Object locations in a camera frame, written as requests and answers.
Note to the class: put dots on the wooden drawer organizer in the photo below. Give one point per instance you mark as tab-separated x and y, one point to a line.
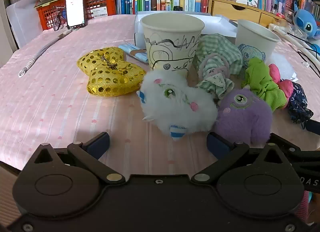
232	9

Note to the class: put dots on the small bicycle model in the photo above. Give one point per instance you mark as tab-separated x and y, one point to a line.
58	19

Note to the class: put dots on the blue alien plush toy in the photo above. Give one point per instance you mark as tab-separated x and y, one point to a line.
306	20

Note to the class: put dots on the lavender striped scrunchie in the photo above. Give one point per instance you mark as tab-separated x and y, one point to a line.
212	58

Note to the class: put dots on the white plastic board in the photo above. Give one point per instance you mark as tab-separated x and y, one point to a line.
20	24

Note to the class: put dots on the small paper cup blue drawing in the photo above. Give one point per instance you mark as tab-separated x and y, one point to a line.
252	39

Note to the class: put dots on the navy floral fabric pouch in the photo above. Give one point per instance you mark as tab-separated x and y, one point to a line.
298	99

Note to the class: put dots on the purple plush toy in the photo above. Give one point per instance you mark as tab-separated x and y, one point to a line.
240	119

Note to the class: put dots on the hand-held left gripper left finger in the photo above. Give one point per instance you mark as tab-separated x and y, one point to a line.
100	144

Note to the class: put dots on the light blue striped packet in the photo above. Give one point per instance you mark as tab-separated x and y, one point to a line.
130	49

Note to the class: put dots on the white plastic tube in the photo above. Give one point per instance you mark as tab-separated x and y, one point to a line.
295	39

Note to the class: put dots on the bright green scrunchie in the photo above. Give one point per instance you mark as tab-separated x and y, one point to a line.
260	81

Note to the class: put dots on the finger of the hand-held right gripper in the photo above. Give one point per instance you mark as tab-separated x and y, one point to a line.
313	127
287	145

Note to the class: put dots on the green checked fabric scrunchie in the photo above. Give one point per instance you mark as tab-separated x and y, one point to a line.
215	46

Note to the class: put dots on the white shallow box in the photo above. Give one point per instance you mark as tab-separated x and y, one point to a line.
220	25

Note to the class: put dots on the small white plastic clip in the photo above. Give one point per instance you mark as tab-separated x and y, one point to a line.
305	64

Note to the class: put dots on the gold sequin fabric bow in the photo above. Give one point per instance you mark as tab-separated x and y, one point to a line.
107	81

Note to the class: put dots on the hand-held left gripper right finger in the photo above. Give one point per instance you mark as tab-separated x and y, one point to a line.
217	145

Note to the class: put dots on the small black box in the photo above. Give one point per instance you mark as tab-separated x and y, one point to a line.
178	8

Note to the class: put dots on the smartphone on stand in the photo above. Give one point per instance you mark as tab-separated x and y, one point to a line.
75	6

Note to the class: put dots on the large paper cup black drawing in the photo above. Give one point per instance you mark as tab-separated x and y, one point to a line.
172	44

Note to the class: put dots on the white fluffy plush toy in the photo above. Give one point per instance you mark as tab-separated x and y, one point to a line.
175	107

